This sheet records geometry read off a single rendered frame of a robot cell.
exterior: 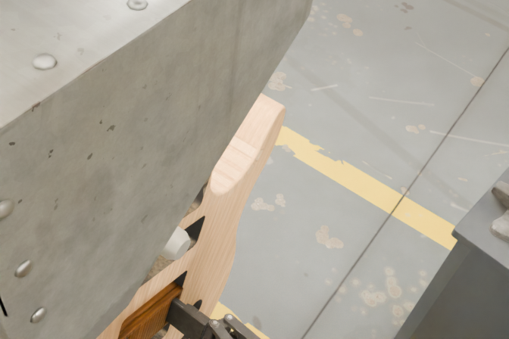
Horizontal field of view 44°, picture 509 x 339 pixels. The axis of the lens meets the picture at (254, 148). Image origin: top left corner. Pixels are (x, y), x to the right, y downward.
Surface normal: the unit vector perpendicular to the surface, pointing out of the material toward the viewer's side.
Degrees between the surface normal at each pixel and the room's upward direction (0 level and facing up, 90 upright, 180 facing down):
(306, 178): 0
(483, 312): 90
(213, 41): 90
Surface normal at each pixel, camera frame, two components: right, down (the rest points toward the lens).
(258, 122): -0.37, 0.01
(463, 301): -0.68, 0.50
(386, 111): 0.11, -0.65
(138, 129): 0.81, 0.50
